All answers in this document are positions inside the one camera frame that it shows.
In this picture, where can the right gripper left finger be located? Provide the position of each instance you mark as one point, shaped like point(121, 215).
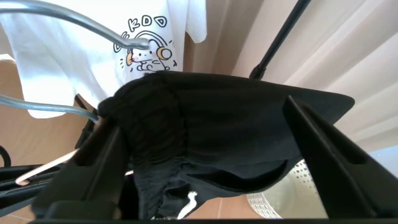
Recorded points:
point(93, 174)

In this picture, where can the black garment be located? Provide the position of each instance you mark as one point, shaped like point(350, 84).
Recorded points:
point(233, 124)

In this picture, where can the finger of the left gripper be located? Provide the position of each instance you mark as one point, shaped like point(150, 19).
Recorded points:
point(9, 172)
point(15, 196)

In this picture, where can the pink clothes hanger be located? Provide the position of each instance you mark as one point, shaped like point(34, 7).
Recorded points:
point(130, 43)

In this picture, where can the white laundry basket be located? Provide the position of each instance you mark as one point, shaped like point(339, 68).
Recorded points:
point(295, 196)

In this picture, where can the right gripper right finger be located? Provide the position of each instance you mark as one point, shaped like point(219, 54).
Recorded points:
point(335, 168)

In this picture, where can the white printed t-shirt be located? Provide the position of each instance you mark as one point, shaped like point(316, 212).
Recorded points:
point(62, 62)

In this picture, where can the beige curtain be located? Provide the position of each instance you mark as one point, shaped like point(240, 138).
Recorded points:
point(342, 46)

